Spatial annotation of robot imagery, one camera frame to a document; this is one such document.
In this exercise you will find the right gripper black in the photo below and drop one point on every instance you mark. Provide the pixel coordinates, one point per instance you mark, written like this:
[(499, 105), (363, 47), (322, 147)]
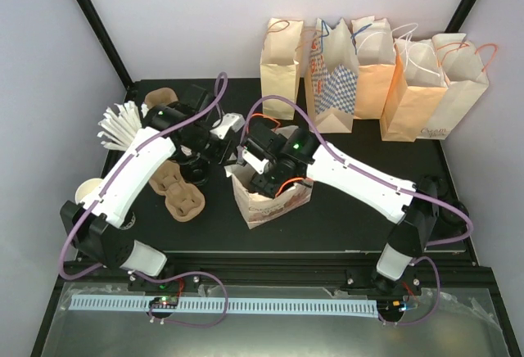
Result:
[(268, 190)]

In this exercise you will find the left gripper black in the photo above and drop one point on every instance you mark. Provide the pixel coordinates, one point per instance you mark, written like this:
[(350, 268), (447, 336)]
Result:
[(220, 158)]

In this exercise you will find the Cream Bear paper bag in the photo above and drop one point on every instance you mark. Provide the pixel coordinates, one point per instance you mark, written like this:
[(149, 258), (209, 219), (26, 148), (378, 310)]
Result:
[(274, 201)]

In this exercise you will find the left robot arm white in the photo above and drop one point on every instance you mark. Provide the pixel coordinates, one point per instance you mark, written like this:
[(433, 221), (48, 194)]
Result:
[(159, 138)]

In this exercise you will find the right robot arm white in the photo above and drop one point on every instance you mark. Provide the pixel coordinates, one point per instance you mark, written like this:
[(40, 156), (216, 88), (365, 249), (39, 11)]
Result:
[(410, 206)]

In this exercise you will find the back pulp cup carrier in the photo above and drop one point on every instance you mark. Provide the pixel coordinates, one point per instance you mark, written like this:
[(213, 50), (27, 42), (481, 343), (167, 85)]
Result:
[(160, 96)]

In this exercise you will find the white wrapped straws bundle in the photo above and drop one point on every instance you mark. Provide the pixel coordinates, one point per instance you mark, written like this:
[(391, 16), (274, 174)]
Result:
[(119, 128)]

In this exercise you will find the plain beige paper bag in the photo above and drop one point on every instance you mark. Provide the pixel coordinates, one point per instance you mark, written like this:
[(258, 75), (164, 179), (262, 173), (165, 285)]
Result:
[(280, 58)]

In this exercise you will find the blue checkered paper bag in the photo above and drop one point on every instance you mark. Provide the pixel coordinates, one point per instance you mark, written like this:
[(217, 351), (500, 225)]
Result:
[(331, 78)]

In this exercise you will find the orange bag behind right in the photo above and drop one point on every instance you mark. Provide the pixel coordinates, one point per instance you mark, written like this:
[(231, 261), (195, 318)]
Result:
[(417, 88)]

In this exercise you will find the right Cream Bear bag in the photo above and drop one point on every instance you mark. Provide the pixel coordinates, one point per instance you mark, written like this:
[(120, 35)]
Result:
[(466, 78)]

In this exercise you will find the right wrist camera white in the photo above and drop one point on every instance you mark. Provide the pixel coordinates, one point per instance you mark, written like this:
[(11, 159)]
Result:
[(258, 165)]

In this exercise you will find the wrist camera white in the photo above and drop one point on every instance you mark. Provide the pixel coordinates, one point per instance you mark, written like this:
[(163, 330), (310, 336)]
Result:
[(258, 165), (230, 122)]

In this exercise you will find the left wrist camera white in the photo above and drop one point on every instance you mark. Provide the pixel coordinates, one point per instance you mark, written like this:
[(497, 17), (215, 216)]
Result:
[(230, 122)]

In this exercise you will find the orange bag white handles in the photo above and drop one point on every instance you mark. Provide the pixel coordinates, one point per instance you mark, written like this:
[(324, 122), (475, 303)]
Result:
[(376, 54)]

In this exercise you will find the pale blue cable duct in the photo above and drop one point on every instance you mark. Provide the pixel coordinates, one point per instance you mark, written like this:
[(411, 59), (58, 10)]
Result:
[(217, 305)]

